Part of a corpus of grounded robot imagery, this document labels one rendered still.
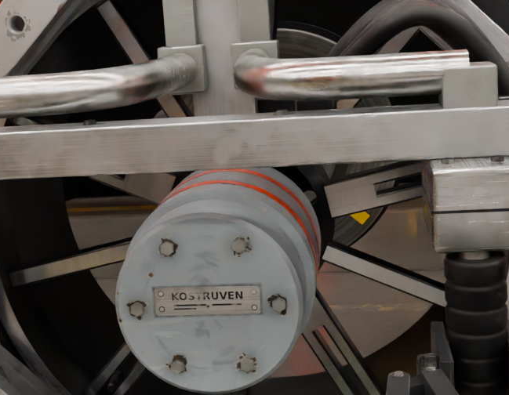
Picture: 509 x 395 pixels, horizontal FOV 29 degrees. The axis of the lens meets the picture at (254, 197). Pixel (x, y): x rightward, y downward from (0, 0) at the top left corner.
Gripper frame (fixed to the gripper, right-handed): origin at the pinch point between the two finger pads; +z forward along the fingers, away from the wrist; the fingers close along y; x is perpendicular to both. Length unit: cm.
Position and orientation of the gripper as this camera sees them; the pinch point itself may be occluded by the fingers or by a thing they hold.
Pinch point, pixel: (477, 362)
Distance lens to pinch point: 60.6
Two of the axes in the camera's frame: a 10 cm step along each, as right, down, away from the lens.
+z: 1.0, -2.0, 9.7
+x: -0.6, -9.8, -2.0
